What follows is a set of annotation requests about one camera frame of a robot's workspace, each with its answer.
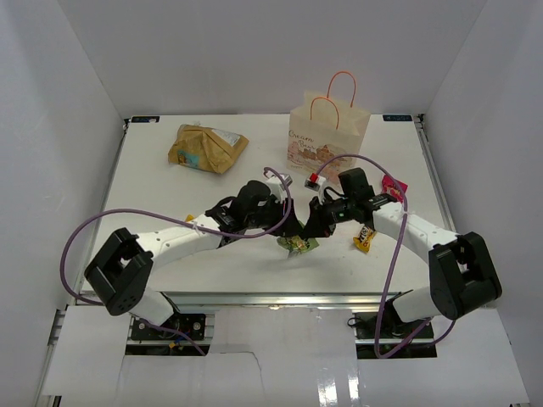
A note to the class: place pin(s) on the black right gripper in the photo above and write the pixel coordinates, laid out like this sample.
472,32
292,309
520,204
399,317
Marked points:
318,225

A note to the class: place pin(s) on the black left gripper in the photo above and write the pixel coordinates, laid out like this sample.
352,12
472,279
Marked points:
292,228

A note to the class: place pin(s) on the green snack packet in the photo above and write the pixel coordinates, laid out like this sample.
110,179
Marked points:
297,245

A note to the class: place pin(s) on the yellow M&M's packet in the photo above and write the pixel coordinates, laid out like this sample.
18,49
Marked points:
363,239

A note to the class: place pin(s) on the red candy packet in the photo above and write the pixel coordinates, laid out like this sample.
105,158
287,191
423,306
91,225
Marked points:
396,189

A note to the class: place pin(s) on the brown paper snack pouch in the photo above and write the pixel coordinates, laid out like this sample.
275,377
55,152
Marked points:
206,148

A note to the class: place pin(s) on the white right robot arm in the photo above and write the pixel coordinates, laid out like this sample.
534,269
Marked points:
461,273

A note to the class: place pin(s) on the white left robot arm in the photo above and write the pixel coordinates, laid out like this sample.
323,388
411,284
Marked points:
120,270

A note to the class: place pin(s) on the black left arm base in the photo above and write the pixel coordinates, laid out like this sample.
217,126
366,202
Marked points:
192,325

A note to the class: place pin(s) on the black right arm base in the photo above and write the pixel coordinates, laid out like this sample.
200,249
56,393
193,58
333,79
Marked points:
363,325

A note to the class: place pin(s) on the blue right corner label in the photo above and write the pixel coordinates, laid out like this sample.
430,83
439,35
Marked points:
397,118

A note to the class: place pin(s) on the blue corner label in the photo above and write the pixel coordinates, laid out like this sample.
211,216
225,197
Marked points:
397,118
145,119

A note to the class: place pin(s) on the blue left corner label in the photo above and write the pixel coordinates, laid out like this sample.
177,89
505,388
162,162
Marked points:
145,119

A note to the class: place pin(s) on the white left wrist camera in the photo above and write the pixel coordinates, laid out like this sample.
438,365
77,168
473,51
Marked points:
277,184

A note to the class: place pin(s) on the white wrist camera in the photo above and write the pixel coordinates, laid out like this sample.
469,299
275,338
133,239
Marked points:
316,183
277,184

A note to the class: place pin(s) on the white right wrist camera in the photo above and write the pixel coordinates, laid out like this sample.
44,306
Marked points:
316,183

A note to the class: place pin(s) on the cream paper bag orange handles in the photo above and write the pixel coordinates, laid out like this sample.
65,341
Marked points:
322,131

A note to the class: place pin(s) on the aluminium front rail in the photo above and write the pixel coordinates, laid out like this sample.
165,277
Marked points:
274,299

